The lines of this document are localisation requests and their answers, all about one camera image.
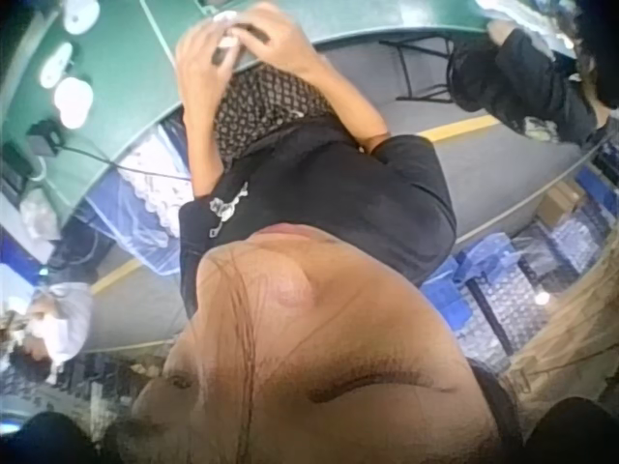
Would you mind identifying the person's right hand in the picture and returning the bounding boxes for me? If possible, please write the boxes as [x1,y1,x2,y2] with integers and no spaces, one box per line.
[240,1,324,77]

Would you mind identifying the person's left hand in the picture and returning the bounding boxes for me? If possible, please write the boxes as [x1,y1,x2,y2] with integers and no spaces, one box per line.
[176,19,243,102]

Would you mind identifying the dark brown strap piece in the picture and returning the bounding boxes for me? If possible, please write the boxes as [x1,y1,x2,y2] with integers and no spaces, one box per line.
[211,24,273,69]

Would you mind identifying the small white plastic part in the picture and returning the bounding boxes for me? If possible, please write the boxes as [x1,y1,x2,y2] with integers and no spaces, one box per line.
[211,11,242,50]

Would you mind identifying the person's legs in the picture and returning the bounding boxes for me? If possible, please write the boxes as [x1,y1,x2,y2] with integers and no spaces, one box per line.
[212,65,335,160]

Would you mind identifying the white oval plastic shell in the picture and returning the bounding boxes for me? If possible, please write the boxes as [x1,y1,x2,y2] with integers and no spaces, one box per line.
[51,75,94,131]
[39,42,74,90]
[64,0,102,36]

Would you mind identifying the black metal stool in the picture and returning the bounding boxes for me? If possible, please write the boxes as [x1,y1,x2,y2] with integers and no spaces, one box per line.
[378,37,468,102]

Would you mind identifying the black power adapter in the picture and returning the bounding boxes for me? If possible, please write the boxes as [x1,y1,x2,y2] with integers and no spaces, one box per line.
[25,119,65,157]

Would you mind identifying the blue plastic crate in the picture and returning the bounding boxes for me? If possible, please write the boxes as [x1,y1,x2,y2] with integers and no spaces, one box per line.
[79,120,194,279]

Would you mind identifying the black box device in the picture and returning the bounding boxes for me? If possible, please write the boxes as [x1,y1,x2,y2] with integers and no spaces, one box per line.
[0,141,43,195]

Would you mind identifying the clear plastic bag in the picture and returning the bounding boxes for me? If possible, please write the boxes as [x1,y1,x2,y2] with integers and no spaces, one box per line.
[17,187,63,244]

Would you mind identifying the brown cardboard box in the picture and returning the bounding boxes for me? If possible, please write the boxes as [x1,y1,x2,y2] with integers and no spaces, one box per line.
[535,180,587,228]

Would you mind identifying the blue crates of parts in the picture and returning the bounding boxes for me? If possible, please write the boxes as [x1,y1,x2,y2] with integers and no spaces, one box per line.
[419,144,619,371]

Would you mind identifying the tan cardboard stack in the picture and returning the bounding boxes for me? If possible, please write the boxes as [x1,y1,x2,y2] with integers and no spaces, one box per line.
[505,231,619,417]

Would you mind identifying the black cable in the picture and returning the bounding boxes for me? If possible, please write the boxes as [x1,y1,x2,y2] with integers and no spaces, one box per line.
[60,143,194,184]

